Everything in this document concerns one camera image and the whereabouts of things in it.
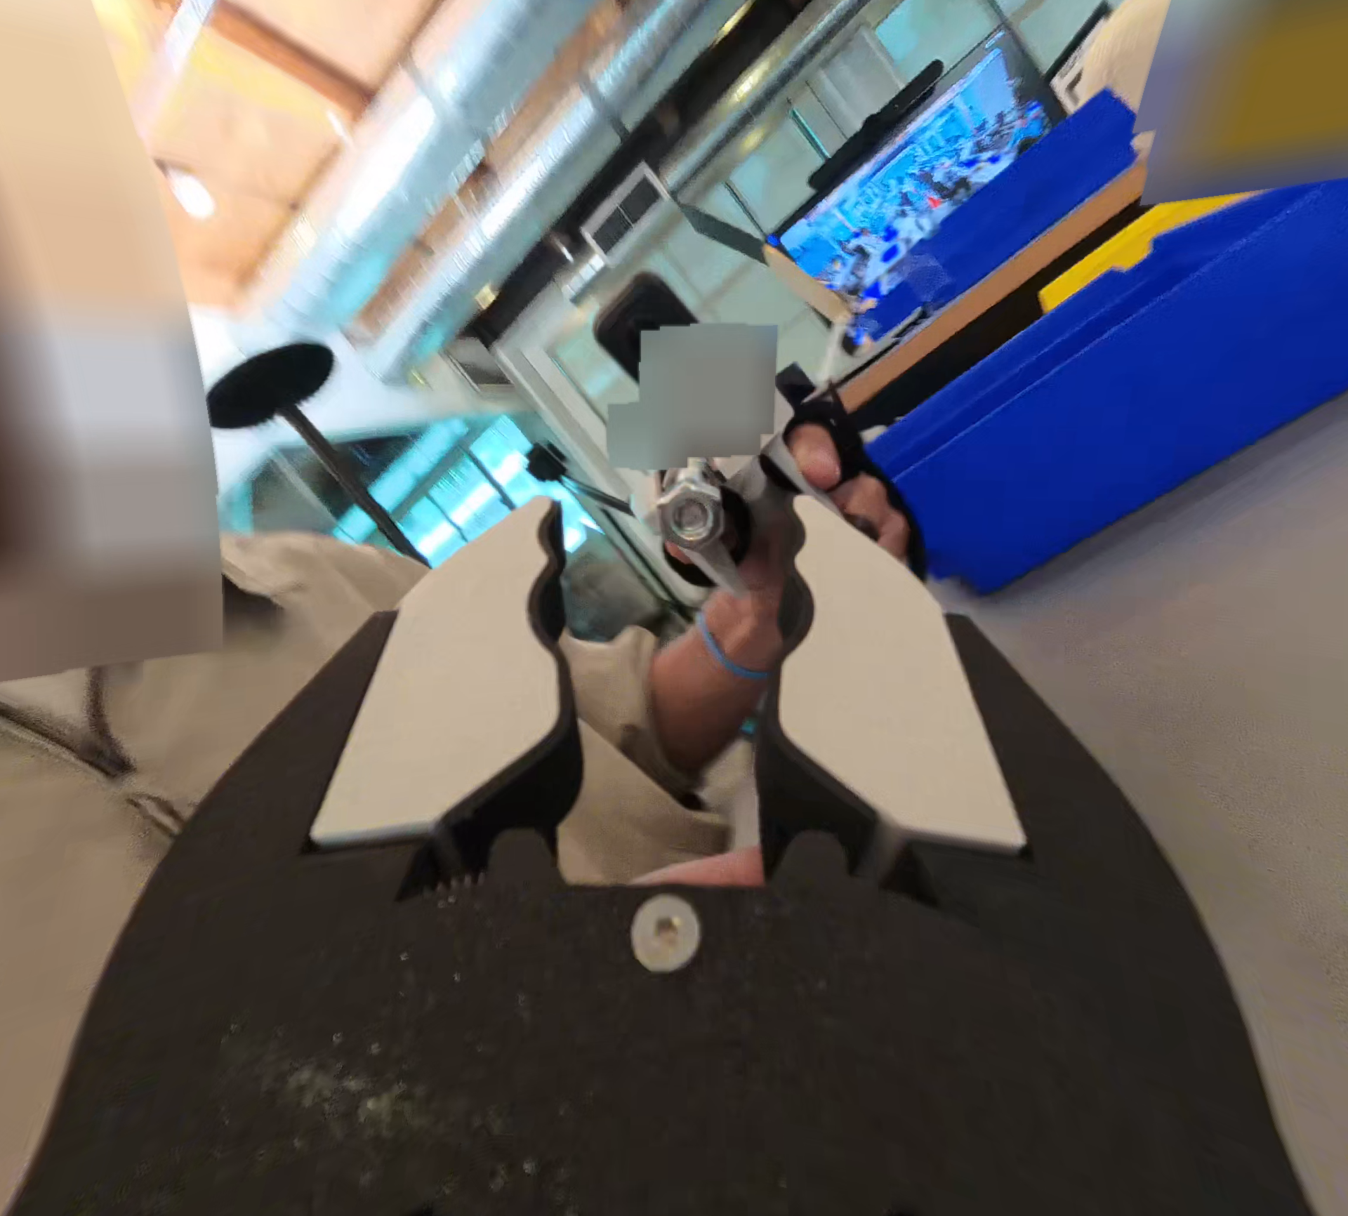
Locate flat screen monitor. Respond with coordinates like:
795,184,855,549
779,40,1060,290

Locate blue divided plastic bin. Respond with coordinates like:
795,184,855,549
864,181,1348,596

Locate wooden document stand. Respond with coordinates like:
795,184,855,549
760,241,855,353

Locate yellow plastic bin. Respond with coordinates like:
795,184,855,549
1036,192,1255,314

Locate person's left hand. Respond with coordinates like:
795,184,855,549
674,419,913,672

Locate silver hex bolt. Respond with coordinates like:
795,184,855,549
663,459,729,543

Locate silver ventilation duct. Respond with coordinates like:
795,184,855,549
400,0,844,365
263,0,675,332

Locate blue wristband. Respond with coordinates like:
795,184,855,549
695,609,775,682

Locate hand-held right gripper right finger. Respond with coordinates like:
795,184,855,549
756,494,1028,888

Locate white air vent grille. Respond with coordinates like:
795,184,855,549
579,165,670,264

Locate black video bar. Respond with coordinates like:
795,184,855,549
809,59,947,191

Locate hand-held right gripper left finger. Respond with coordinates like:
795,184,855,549
308,495,584,886

